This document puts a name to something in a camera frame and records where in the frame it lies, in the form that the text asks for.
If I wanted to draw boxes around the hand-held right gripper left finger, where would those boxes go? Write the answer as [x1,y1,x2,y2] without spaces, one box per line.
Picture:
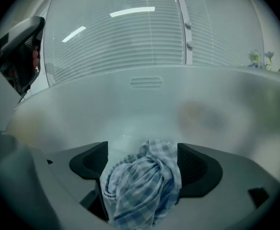
[46,141,110,222]

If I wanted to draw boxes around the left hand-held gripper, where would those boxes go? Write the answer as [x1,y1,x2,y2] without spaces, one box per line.
[0,15,46,133]

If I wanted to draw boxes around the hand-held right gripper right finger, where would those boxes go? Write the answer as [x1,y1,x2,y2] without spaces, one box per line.
[177,142,280,212]

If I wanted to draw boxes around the blue checked clothes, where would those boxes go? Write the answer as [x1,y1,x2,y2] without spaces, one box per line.
[101,138,183,230]

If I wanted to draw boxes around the clear plastic tray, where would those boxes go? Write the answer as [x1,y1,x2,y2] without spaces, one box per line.
[5,65,280,191]

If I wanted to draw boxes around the person's left hand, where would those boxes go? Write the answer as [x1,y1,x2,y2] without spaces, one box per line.
[31,45,40,73]

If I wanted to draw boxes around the window blinds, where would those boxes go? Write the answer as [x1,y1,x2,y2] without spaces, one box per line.
[43,0,265,89]

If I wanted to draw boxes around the flower bouquet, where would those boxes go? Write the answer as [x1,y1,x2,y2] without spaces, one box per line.
[246,49,280,77]

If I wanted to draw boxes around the white window frame post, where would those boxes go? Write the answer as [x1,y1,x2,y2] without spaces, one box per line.
[172,0,194,66]

